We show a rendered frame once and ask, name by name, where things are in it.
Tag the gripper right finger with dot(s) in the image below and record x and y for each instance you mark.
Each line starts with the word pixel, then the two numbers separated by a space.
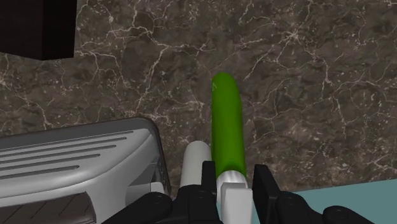
pixel 266 189

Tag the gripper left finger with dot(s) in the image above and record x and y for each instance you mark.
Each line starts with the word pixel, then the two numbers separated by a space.
pixel 208 180

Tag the grey slatted kitchen appliance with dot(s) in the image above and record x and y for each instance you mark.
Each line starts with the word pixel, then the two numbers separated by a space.
pixel 93 167

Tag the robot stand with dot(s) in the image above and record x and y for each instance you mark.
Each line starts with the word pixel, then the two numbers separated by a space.
pixel 37 28

